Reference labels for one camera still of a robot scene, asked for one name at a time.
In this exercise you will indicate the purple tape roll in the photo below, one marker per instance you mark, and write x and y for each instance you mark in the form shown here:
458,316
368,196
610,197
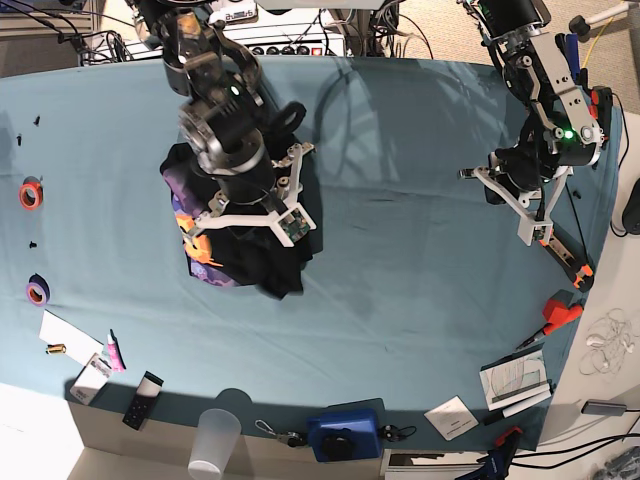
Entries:
37,290

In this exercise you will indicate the black t-shirt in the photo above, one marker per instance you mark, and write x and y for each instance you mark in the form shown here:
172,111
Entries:
233,256

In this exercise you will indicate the red black clamp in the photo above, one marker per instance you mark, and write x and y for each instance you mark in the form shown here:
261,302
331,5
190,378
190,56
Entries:
601,110

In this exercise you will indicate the white paper sheet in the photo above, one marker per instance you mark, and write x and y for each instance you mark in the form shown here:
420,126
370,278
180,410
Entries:
79,346

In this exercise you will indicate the orange black wire stripper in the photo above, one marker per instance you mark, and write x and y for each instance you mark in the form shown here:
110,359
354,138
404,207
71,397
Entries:
577,269

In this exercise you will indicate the teal table cloth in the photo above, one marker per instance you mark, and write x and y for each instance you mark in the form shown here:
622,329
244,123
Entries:
420,282

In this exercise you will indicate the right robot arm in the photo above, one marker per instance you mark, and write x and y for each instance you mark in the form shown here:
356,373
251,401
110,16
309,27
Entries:
225,122

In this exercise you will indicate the white booklet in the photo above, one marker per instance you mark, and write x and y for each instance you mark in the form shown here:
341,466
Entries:
514,378

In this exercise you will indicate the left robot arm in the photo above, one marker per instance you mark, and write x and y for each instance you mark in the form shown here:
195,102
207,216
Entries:
560,132

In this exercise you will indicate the orange tape roll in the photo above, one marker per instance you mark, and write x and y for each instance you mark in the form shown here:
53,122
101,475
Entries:
31,193

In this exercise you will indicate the black remote control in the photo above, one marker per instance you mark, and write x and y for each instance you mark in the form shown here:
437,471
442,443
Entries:
143,401

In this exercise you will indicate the black computer mouse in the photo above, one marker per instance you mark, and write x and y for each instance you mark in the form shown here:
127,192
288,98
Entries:
631,213

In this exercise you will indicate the blue plastic box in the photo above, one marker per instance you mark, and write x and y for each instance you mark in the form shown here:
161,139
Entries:
344,436

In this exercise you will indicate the clear plastic cup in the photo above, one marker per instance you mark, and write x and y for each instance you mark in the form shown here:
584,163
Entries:
216,436

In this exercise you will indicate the white packaged item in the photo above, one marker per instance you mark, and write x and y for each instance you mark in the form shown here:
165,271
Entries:
93,377

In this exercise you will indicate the white instruction card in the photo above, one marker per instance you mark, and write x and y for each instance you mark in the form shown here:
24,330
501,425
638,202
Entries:
451,419

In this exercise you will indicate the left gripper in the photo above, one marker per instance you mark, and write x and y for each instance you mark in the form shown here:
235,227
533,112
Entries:
533,207

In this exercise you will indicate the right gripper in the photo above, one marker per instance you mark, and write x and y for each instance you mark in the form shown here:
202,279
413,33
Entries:
283,213

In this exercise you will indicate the small battery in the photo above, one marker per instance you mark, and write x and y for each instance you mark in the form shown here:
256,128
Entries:
56,349

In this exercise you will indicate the pink glue tube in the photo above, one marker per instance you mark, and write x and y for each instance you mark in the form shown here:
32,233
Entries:
116,361

